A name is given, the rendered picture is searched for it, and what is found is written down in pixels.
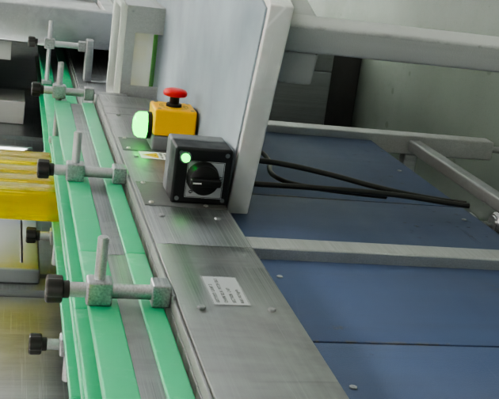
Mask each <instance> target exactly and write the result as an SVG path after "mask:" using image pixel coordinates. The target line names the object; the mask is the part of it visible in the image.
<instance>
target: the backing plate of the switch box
mask: <svg viewBox="0 0 499 399"><path fill-rule="evenodd" d="M135 182H136V185H137V187H138V190H139V193H140V195H141V197H142V200H143V203H144V205H149V206H163V207H189V208H203V209H216V210H228V209H227V207H226V205H216V204H202V203H177V202H171V201H170V199H169V197H168V196H167V193H166V190H165V189H164V187H163V183H162V182H149V181H137V180H136V181H135Z"/></svg>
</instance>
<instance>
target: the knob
mask: <svg viewBox="0 0 499 399"><path fill-rule="evenodd" d="M186 182H187V185H188V186H189V188H190V189H191V190H192V191H194V192H195V193H196V194H198V195H201V196H207V195H210V194H212V193H213V192H214V191H215V190H216V189H217V188H221V184H222V182H221V180H220V179H219V173H218V170H217V169H216V167H214V166H213V164H211V163H209V162H206V161H199V162H197V163H195V164H194V165H192V166H191V167H190V168H189V170H188V172H187V174H186Z"/></svg>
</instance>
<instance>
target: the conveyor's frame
mask: <svg viewBox="0 0 499 399"><path fill-rule="evenodd" d="M65 52H66V54H67V59H68V63H69V65H70V70H71V73H72V76H73V79H74V84H75V87H76V89H84V86H90V87H93V88H94V92H95V91H98V92H106V84H105V83H95V82H84V81H83V78H82V77H83V67H84V58H85V52H82V51H78V49H73V48H65ZM108 62H109V58H108V56H107V55H106V53H105V50H96V49H94V50H93V65H92V75H91V78H105V79H107V71H108ZM151 101H158V99H151V98H142V97H124V96H115V95H105V94H99V96H97V105H98V108H99V110H100V113H101V116H102V119H103V121H104V124H105V127H106V130H107V132H108V135H109V138H110V141H111V144H112V147H113V149H114V152H115V155H116V158H117V161H118V163H119V164H125V165H126V168H127V169H128V172H129V175H130V177H128V180H126V185H127V188H128V191H129V194H130V197H131V200H132V202H133V205H134V208H135V211H136V214H137V216H138V219H139V222H140V225H141V227H142V230H143V233H144V236H145V238H146V240H147V244H148V247H149V250H150V253H151V256H152V258H153V261H154V264H155V267H156V269H157V271H158V275H159V278H168V279H169V280H170V282H171V284H172V287H173V290H174V293H175V295H176V300H173V304H172V302H171V301H170V309H171V311H172V313H173V317H174V320H175V322H176V324H177V328H178V331H179V333H180V335H181V339H182V342H183V344H184V346H185V350H186V353H187V355H188V358H189V362H190V363H191V366H192V370H193V373H194V375H195V377H196V381H197V384H198V386H199V388H200V392H201V394H202V397H203V399H349V397H348V396H347V394H346V393H345V391H344V390H343V388H342V387H341V385H340V383H339V382H338V380H337V379H336V377H335V376H334V374H333V372H332V371H331V370H330V368H329V366H328V365H327V363H326V361H325V360H324V359H323V357H322V355H321V354H320V352H319V351H318V349H317V348H316V346H315V345H314V343H313V341H312V340H311V338H310V337H309V335H308V334H307V332H306V330H305V329H304V327H303V326H302V324H301V323H300V321H299V319H298V318H297V317H296V315H295V313H294V312H293V310H292V309H291V307H290V306H289V304H288V302H287V301H286V299H285V298H284V296H283V295H282V293H281V292H280V290H279V288H278V286H277V285H276V284H275V282H274V281H273V279H272V277H271V276H270V274H269V273H268V271H267V270H266V268H265V266H264V265H263V264H262V262H261V260H260V259H259V257H258V256H257V254H256V253H255V251H254V246H253V244H252V242H251V241H250V239H249V238H248V237H245V235H244V233H243V232H242V231H241V229H240V228H239V226H238V224H237V223H236V222H235V220H234V218H233V217H232V215H231V213H230V212H229V211H228V210H216V209H203V208H189V207H163V206H149V205H144V203H143V200H142V197H141V195H140V193H139V190H138V187H137V185H136V182H135V181H149V182H162V183H163V177H164V170H165V163H166V153H160V152H149V151H134V150H123V149H122V146H121V145H120V141H119V139H118V137H127V138H137V139H145V138H140V137H137V136H135V135H134V132H133V130H132V121H133V118H134V116H135V114H136V113H137V112H149V111H150V102H151Z"/></svg>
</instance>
